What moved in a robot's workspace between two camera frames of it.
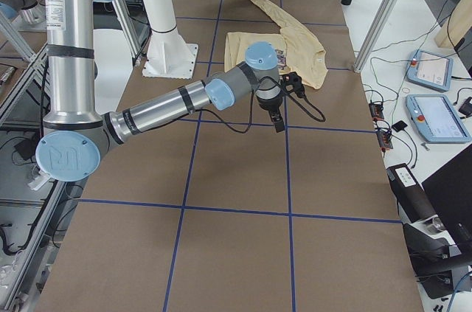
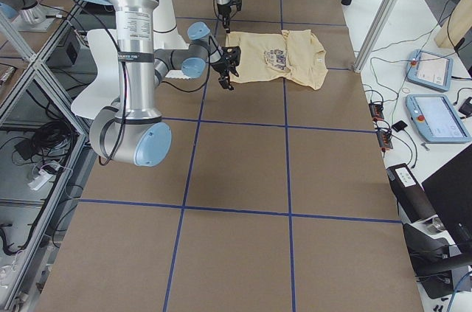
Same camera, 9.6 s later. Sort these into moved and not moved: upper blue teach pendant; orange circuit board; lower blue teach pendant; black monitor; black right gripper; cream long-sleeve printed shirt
Moved: black right gripper; cream long-sleeve printed shirt
Not moved: orange circuit board; upper blue teach pendant; black monitor; lower blue teach pendant
